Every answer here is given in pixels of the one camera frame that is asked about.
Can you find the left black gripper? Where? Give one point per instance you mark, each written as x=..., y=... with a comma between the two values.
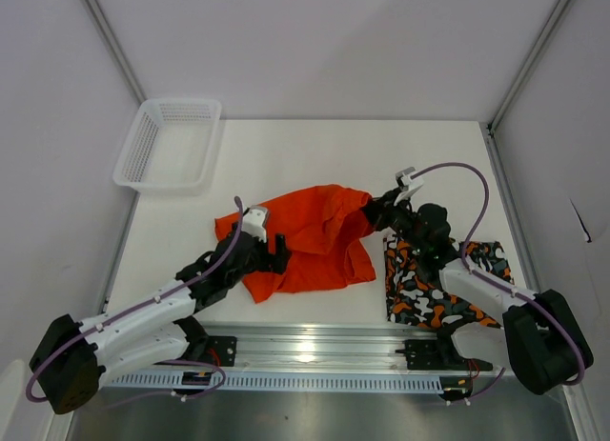
x=276, y=262

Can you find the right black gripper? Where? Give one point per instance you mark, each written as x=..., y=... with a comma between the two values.
x=379, y=210

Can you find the camouflage orange black shorts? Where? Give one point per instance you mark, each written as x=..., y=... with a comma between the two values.
x=411, y=302

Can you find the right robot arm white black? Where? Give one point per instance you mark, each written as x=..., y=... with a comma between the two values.
x=464, y=294

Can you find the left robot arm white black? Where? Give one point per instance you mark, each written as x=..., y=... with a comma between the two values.
x=65, y=393

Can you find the white plastic basket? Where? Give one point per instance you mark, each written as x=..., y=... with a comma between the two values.
x=170, y=147

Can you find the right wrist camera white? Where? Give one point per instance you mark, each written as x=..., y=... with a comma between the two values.
x=408, y=182

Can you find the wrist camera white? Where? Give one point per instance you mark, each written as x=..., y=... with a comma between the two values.
x=254, y=222
x=408, y=182

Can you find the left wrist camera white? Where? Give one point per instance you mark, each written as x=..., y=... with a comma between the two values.
x=254, y=222

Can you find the aluminium mounting rail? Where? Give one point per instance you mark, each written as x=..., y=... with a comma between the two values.
x=324, y=348

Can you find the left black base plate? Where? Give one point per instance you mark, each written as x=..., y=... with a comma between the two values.
x=217, y=350

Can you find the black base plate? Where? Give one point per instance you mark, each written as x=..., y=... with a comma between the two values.
x=217, y=350
x=437, y=355

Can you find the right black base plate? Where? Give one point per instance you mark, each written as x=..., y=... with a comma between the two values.
x=437, y=355

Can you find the slotted cable duct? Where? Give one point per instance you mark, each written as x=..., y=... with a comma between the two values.
x=290, y=381

